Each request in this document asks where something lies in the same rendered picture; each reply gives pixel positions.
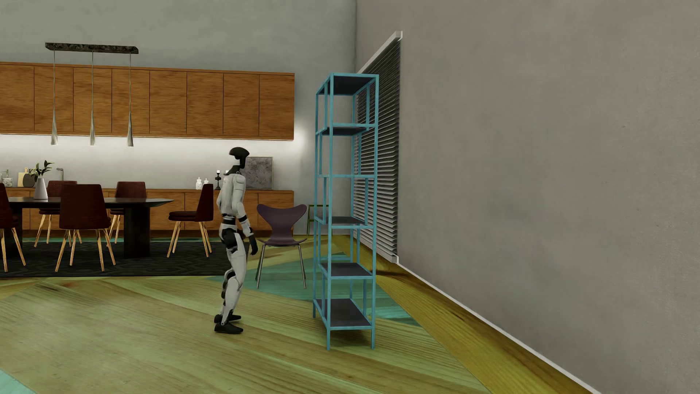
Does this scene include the white right robot leg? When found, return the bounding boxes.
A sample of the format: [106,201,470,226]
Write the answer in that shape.
[214,227,248,335]

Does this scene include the white robot leg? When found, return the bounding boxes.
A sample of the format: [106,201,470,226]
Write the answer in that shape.
[213,263,242,325]
[214,227,248,335]

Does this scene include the purple shell chair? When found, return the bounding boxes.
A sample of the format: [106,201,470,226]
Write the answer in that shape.
[255,203,309,290]

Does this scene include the wooden sideboard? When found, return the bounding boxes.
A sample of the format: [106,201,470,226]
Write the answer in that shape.
[0,188,295,233]

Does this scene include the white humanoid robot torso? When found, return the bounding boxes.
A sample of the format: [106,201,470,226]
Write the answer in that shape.
[218,172,247,232]

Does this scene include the white left robot leg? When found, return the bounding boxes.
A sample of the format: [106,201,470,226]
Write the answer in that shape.
[213,263,242,325]

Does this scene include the green metal stool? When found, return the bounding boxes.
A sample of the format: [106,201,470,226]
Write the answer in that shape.
[306,204,329,236]

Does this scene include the dark red dining chair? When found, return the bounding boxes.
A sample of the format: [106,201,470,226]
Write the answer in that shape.
[33,180,78,248]
[166,183,215,258]
[54,183,117,273]
[107,181,148,245]
[0,183,27,273]

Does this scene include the grey framed picture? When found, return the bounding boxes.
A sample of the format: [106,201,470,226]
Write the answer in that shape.
[241,156,273,190]

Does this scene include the dark patterned rug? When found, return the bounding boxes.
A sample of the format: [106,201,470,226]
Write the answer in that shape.
[0,239,258,279]

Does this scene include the black robot head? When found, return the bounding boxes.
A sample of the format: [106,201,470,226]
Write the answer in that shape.
[229,147,250,175]

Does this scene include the teal metal shelving unit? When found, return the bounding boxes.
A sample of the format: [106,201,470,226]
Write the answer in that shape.
[312,72,380,351]

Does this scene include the dark oval dining table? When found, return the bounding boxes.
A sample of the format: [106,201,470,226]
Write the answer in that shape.
[4,196,175,259]

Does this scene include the dark window blinds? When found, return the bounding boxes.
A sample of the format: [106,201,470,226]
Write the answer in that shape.
[353,31,404,264]

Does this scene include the white vase with plant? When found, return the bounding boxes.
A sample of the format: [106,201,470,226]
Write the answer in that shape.
[29,160,55,200]

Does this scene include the triple pendant lamp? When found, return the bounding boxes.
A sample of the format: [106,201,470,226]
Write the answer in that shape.
[45,42,140,147]

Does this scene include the wooden wall cabinets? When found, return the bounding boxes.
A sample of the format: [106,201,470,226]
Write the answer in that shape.
[0,61,296,142]

